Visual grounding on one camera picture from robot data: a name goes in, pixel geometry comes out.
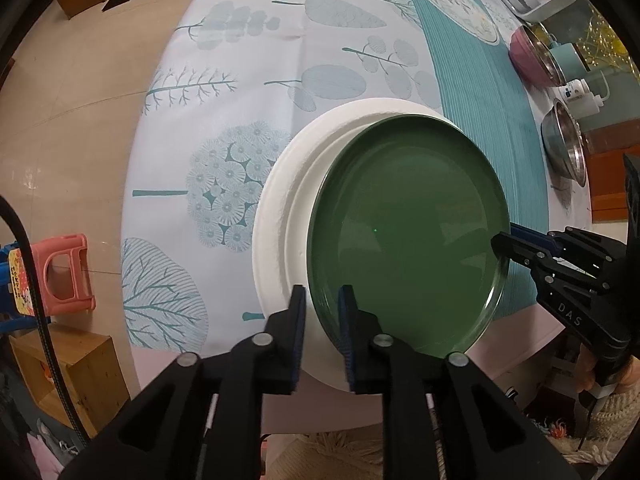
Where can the person's right hand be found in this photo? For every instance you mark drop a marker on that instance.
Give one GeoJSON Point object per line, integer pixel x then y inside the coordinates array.
{"type": "Point", "coordinates": [584, 372]}

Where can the green plate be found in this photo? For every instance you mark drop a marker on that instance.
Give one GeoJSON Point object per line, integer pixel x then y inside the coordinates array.
{"type": "Point", "coordinates": [400, 230]}

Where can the person's right forearm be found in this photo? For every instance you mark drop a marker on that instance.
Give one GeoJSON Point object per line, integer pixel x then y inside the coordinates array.
{"type": "Point", "coordinates": [620, 410]}

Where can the large white plate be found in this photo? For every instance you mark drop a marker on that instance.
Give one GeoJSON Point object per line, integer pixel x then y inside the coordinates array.
{"type": "Point", "coordinates": [285, 200]}

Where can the large steel bowl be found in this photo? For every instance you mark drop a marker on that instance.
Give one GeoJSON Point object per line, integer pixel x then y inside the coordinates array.
{"type": "Point", "coordinates": [565, 150]}

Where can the white pill bottle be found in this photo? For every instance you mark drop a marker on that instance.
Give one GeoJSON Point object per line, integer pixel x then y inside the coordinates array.
{"type": "Point", "coordinates": [572, 92]}

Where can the pink table cover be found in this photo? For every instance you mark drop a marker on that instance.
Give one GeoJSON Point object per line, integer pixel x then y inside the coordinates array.
{"type": "Point", "coordinates": [525, 330]}

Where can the pink steel bowl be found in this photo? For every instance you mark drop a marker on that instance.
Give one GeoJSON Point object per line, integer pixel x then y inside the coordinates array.
{"type": "Point", "coordinates": [527, 55]}

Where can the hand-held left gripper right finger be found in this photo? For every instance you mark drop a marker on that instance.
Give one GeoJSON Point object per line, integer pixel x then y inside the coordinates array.
{"type": "Point", "coordinates": [347, 340]}

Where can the blue plastic toy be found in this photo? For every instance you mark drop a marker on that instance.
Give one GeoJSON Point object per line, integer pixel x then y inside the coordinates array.
{"type": "Point", "coordinates": [17, 280]}

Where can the light blue wooden-lid canister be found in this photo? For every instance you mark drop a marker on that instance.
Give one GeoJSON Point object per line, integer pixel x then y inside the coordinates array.
{"type": "Point", "coordinates": [570, 60]}

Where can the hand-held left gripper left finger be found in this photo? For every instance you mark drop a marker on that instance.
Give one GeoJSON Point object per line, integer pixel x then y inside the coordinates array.
{"type": "Point", "coordinates": [298, 340]}

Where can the pink plastic stool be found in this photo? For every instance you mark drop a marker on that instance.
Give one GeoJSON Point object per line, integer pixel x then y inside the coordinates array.
{"type": "Point", "coordinates": [65, 250]}

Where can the clear squeeze bottle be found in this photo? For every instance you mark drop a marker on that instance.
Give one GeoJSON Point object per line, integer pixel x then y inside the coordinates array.
{"type": "Point", "coordinates": [587, 107]}

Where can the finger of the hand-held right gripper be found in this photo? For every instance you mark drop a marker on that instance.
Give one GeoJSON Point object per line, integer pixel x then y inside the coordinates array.
{"type": "Point", "coordinates": [515, 250]}
{"type": "Point", "coordinates": [575, 245]}

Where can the wooden box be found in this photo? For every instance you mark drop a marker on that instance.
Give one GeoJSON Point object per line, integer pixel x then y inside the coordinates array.
{"type": "Point", "coordinates": [75, 375]}

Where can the wooden glass sliding door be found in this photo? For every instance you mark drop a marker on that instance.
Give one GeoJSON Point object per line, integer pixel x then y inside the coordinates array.
{"type": "Point", "coordinates": [610, 180]}

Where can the teal striped table runner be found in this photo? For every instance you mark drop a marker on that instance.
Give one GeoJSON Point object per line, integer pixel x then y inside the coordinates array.
{"type": "Point", "coordinates": [475, 75]}

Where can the tree print tablecloth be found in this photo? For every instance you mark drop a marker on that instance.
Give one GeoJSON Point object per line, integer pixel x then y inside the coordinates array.
{"type": "Point", "coordinates": [250, 35]}

